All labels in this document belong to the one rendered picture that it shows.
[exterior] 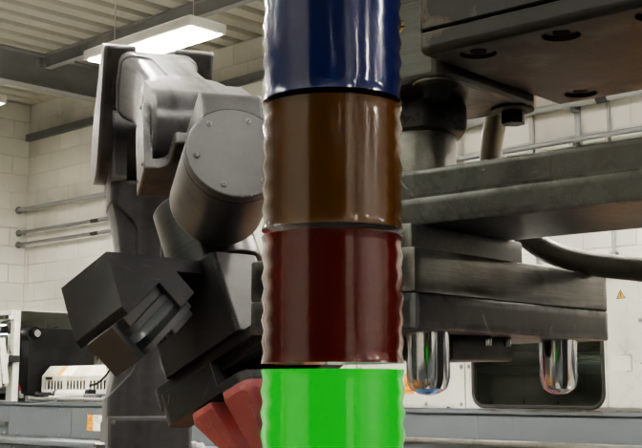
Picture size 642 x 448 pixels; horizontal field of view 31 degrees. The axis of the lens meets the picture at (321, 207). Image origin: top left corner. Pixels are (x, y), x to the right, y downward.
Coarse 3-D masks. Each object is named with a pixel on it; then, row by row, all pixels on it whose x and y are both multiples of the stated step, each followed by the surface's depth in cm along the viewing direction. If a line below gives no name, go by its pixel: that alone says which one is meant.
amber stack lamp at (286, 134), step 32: (288, 96) 30; (320, 96) 30; (352, 96) 30; (288, 128) 30; (320, 128) 30; (352, 128) 30; (384, 128) 30; (288, 160) 30; (320, 160) 30; (352, 160) 30; (384, 160) 30; (288, 192) 30; (320, 192) 30; (352, 192) 30; (384, 192) 30; (288, 224) 30; (320, 224) 30; (352, 224) 30; (384, 224) 30
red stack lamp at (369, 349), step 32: (288, 256) 30; (320, 256) 29; (352, 256) 29; (384, 256) 30; (288, 288) 30; (320, 288) 29; (352, 288) 29; (384, 288) 30; (288, 320) 29; (320, 320) 29; (352, 320) 29; (384, 320) 30; (288, 352) 29; (320, 352) 29; (352, 352) 29; (384, 352) 29
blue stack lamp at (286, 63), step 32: (288, 0) 31; (320, 0) 30; (352, 0) 30; (384, 0) 31; (288, 32) 31; (320, 32) 30; (352, 32) 30; (384, 32) 31; (288, 64) 30; (320, 64) 30; (352, 64) 30; (384, 64) 31; (384, 96) 31
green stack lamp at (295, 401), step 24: (264, 384) 30; (288, 384) 29; (312, 384) 29; (336, 384) 29; (360, 384) 29; (384, 384) 29; (264, 408) 30; (288, 408) 29; (312, 408) 29; (336, 408) 29; (360, 408) 29; (384, 408) 29; (264, 432) 30; (288, 432) 29; (312, 432) 29; (336, 432) 29; (360, 432) 29; (384, 432) 29
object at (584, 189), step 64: (448, 128) 59; (448, 192) 55; (512, 192) 52; (576, 192) 50; (640, 192) 48; (448, 256) 53; (512, 256) 61; (256, 320) 57; (448, 320) 52; (512, 320) 57; (576, 320) 61
